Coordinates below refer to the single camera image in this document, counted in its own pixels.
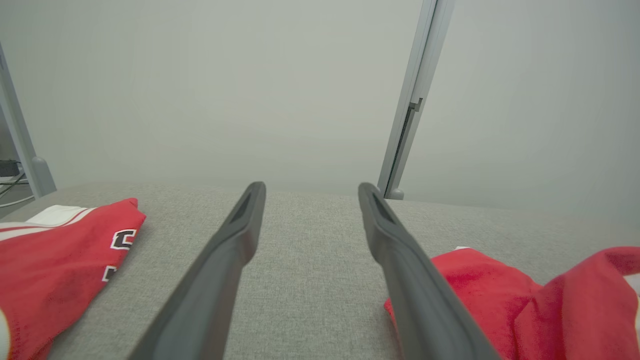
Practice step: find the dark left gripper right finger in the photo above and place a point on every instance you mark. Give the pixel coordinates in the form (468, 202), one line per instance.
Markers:
(420, 300)

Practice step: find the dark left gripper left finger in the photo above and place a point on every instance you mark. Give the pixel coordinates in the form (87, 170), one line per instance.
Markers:
(210, 285)

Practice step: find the red shorts white waistband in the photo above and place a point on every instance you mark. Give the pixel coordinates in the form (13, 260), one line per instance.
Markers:
(480, 285)

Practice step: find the red jersey shirt white sleeves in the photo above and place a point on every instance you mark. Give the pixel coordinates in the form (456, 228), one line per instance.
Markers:
(50, 270)

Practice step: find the black box device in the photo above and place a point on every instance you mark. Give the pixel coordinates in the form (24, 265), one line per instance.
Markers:
(7, 168)

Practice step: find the grey partition post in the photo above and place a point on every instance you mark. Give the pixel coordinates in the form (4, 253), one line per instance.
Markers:
(425, 60)
(20, 135)

